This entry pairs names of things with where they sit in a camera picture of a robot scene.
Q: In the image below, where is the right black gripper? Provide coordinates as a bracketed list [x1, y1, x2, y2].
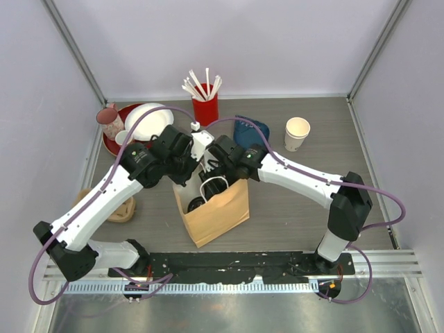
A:
[199, 162, 239, 208]

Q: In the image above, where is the brown paper bag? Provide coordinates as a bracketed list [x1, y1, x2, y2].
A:
[173, 175, 250, 248]

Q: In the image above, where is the black lid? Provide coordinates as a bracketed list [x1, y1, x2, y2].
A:
[187, 196, 205, 213]

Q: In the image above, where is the stack of paper cups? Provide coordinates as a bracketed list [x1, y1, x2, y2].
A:
[284, 117, 311, 152]

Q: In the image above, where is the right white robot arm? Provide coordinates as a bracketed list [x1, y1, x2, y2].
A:
[198, 132, 373, 274]

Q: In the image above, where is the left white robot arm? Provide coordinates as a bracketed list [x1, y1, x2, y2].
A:
[33, 125, 214, 282]

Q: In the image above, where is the blue leaf-shaped dish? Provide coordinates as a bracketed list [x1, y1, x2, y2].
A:
[233, 115, 270, 149]

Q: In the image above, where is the white paper plate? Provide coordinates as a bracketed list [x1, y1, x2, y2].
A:
[125, 103, 174, 142]

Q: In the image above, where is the red cylindrical straw holder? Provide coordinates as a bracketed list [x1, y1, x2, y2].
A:
[191, 94, 219, 126]

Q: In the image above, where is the red round plate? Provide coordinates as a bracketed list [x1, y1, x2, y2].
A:
[102, 103, 142, 157]

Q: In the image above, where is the bundle of wrapped straws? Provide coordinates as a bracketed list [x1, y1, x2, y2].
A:
[181, 67, 223, 103]

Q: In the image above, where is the pink floral pitcher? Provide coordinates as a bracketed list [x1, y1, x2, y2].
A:
[96, 103, 125, 141]

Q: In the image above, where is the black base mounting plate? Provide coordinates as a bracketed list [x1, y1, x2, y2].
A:
[107, 250, 357, 285]

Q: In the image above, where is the small pink-handled mug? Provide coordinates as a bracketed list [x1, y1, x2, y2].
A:
[114, 130, 134, 146]

